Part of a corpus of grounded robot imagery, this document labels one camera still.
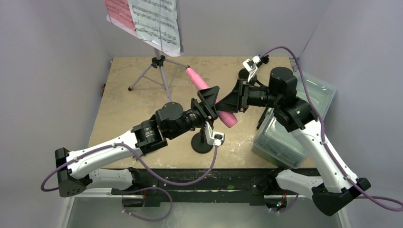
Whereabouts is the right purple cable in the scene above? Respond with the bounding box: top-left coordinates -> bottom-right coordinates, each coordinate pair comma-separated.
259,46 -> 403,215

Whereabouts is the clear plastic storage box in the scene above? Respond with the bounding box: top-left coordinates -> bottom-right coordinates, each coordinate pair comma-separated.
252,73 -> 336,169

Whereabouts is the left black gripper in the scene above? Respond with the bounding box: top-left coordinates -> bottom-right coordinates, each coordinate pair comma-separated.
168,86 -> 219,140

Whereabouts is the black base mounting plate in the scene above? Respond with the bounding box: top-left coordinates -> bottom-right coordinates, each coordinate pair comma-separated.
111,168 -> 295,207

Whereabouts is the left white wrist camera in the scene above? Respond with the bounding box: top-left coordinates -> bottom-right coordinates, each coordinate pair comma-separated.
204,122 -> 225,147

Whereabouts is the pink toy microphone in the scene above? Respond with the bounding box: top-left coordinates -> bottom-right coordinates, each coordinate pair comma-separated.
186,67 -> 238,128

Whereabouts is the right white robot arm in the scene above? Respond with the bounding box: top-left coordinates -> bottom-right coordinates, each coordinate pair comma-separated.
216,67 -> 371,216

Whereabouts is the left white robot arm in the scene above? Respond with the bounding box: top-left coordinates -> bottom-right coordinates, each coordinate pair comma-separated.
55,86 -> 220,197

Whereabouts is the black marker pen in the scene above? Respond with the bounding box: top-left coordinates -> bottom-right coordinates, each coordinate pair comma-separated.
256,110 -> 267,130

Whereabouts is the pink sheet music page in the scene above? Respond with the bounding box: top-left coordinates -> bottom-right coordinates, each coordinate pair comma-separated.
104,0 -> 135,30

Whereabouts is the lilac music stand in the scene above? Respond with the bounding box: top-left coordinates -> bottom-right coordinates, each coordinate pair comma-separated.
103,0 -> 187,101

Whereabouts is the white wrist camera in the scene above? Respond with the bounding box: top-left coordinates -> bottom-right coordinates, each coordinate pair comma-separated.
242,55 -> 261,83
204,122 -> 225,147

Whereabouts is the black microphone stand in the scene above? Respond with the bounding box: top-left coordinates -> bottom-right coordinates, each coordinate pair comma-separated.
238,55 -> 269,81
191,128 -> 213,154

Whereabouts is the aluminium rail frame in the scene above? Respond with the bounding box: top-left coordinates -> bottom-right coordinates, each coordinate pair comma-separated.
58,57 -> 352,228

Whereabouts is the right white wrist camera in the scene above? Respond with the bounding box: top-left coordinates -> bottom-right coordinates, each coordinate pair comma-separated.
242,55 -> 261,83

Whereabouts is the white sheet music page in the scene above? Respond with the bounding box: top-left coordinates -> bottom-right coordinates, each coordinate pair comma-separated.
128,0 -> 182,56

